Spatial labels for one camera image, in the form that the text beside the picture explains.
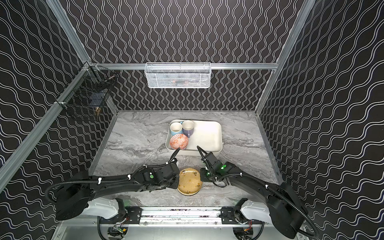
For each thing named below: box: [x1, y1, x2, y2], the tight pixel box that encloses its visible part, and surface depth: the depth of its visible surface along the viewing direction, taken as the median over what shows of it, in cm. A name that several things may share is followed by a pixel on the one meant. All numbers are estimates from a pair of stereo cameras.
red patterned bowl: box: [169, 133, 189, 150], surface depth 99 cm
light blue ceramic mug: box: [170, 122, 184, 136], surface depth 102 cm
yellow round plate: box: [177, 168, 203, 196], surface depth 84 cm
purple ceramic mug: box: [182, 120, 195, 138], surface depth 105 cm
